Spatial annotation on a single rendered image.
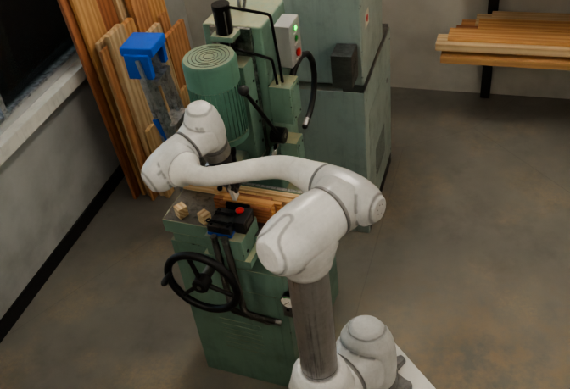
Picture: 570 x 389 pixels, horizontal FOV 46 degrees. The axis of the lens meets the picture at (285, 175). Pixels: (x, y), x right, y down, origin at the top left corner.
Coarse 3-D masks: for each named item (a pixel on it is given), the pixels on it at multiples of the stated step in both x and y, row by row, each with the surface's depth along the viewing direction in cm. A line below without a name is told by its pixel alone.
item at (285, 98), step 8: (280, 80) 237; (288, 80) 237; (296, 80) 237; (272, 88) 234; (280, 88) 233; (288, 88) 232; (296, 88) 238; (272, 96) 237; (280, 96) 235; (288, 96) 234; (296, 96) 239; (272, 104) 239; (280, 104) 238; (288, 104) 236; (296, 104) 240; (272, 112) 241; (280, 112) 240; (288, 112) 239; (296, 112) 241; (280, 120) 242; (288, 120) 241
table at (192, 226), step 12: (192, 192) 257; (204, 192) 257; (192, 204) 252; (204, 204) 251; (168, 216) 248; (192, 216) 247; (168, 228) 249; (180, 228) 247; (192, 228) 244; (204, 228) 242; (204, 252) 236; (252, 252) 233; (240, 264) 232; (252, 264) 231
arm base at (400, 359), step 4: (400, 356) 212; (400, 360) 210; (404, 360) 211; (400, 364) 210; (396, 372) 208; (396, 376) 203; (400, 376) 207; (396, 380) 203; (400, 380) 206; (404, 380) 206; (396, 384) 203; (400, 384) 204; (404, 384) 205; (408, 384) 205; (392, 388) 201; (396, 388) 203; (400, 388) 203; (404, 388) 204; (408, 388) 204
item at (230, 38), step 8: (224, 0) 217; (216, 8) 214; (224, 8) 214; (216, 16) 216; (224, 16) 216; (216, 24) 219; (224, 24) 218; (216, 32) 221; (224, 32) 219; (232, 32) 221; (216, 40) 221; (224, 40) 220; (232, 40) 219; (232, 48) 224
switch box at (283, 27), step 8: (288, 16) 235; (296, 16) 235; (280, 24) 231; (288, 24) 231; (296, 24) 235; (280, 32) 231; (288, 32) 230; (296, 32) 236; (280, 40) 233; (288, 40) 232; (280, 48) 235; (288, 48) 234; (296, 48) 238; (280, 56) 237; (288, 56) 236; (296, 56) 239; (288, 64) 238
